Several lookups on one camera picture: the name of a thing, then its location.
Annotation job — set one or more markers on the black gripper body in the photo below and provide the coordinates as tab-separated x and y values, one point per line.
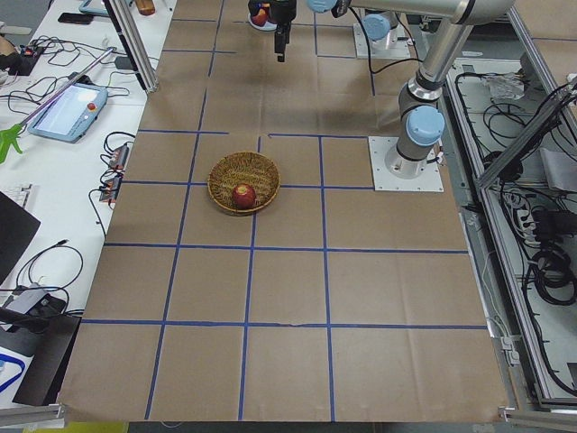
282	11

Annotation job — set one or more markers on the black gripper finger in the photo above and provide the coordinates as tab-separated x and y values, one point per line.
281	40

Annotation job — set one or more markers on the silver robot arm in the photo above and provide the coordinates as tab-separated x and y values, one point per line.
384	30
422	123

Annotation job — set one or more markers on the white round plate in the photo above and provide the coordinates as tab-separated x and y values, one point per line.
269	27

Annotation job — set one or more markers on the red plate apple front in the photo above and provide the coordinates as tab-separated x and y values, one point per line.
260	19

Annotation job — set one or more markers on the round wicker basket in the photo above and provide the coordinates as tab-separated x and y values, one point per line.
248	168

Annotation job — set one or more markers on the dark red basket apple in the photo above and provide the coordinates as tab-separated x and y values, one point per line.
244	196

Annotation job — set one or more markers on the blue teach pendant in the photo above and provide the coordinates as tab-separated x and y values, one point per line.
69	117

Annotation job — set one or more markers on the green grabber stick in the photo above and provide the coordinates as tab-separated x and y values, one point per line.
9	136

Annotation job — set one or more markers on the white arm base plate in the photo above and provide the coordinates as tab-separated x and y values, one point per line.
393	47
392	173

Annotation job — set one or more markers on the aluminium frame post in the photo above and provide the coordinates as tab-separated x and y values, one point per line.
126	29

